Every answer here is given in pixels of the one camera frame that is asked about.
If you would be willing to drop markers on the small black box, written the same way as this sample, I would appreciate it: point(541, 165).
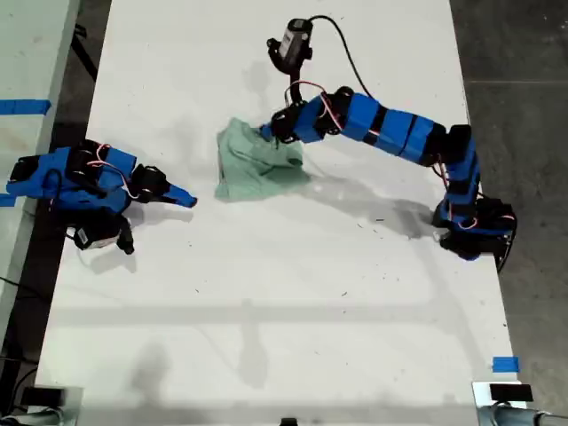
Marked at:
point(510, 392)
point(42, 396)

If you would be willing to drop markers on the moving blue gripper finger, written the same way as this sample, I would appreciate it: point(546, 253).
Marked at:
point(179, 192)
point(268, 132)

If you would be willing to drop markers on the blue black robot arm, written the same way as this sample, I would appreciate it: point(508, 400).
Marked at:
point(44, 177)
point(399, 128)

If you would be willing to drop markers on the black camera stalk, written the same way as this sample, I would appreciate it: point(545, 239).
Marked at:
point(295, 86)
point(125, 239)

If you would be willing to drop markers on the pale side table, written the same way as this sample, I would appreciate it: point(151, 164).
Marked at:
point(26, 53)

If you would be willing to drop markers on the small black object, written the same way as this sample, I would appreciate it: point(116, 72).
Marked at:
point(288, 422)

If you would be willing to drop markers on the blue tape strip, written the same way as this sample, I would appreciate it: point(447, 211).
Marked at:
point(506, 364)
point(8, 200)
point(26, 107)

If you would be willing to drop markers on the pale green T-shirt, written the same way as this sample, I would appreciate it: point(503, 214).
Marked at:
point(248, 173)

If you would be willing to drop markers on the grey table clamp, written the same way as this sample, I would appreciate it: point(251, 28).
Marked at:
point(510, 418)
point(40, 418)

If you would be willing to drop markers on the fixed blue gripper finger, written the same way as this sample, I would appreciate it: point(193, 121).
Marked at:
point(179, 203)

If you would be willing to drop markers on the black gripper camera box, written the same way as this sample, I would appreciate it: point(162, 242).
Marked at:
point(299, 44)
point(93, 239)

